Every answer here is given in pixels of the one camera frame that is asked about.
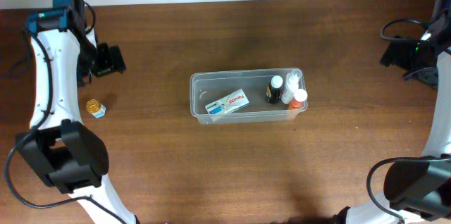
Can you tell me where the small jar gold lid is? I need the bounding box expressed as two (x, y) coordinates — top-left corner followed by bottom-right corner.
(86, 99), (106, 118)

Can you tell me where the orange tablet tube white cap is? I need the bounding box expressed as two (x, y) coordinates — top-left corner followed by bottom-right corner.
(288, 89), (308, 110)

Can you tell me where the white squeeze bottle clear cap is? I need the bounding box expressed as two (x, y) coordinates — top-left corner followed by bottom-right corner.
(280, 69), (302, 104)

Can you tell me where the white Panadol box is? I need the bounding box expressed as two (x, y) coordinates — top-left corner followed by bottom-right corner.
(205, 89), (249, 115)

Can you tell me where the dark syrup bottle white cap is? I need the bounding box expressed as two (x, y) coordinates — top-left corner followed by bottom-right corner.
(266, 75), (283, 104)

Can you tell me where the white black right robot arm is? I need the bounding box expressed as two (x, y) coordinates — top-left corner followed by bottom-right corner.
(330, 0), (450, 223)

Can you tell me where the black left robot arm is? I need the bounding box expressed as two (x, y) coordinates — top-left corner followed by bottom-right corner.
(11, 0), (139, 223)

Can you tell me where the clear plastic container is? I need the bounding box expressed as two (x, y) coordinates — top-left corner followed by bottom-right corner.
(190, 68), (308, 125)

